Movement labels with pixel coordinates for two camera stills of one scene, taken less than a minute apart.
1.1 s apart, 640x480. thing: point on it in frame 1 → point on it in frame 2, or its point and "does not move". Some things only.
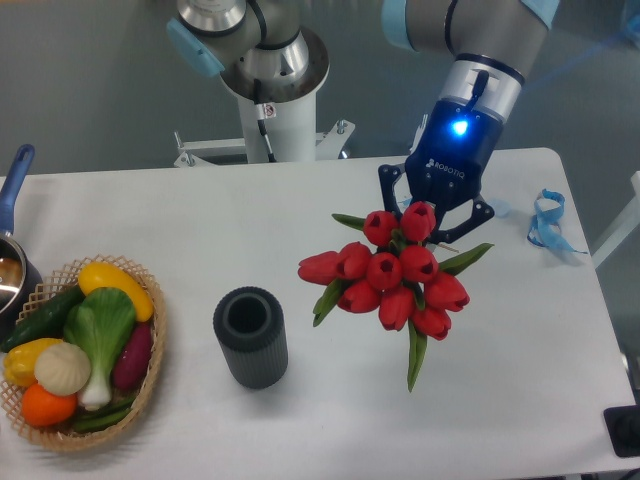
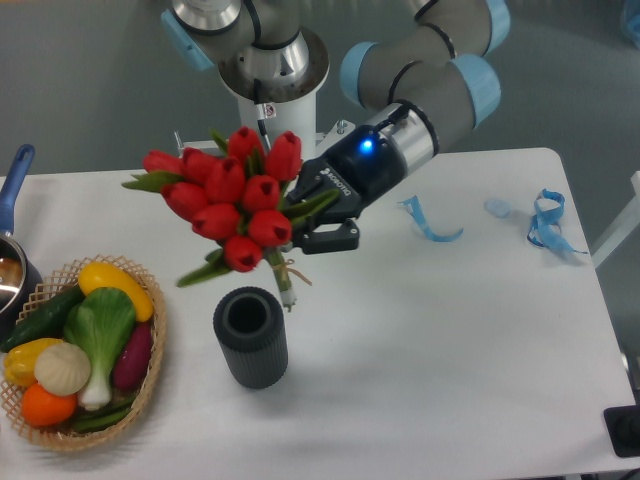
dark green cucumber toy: (47, 322) does not move
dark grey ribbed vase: (250, 325) does not move
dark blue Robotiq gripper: (445, 164) → (361, 168)
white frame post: (629, 222) does not move
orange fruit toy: (43, 408) does not move
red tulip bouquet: (388, 271) → (237, 193)
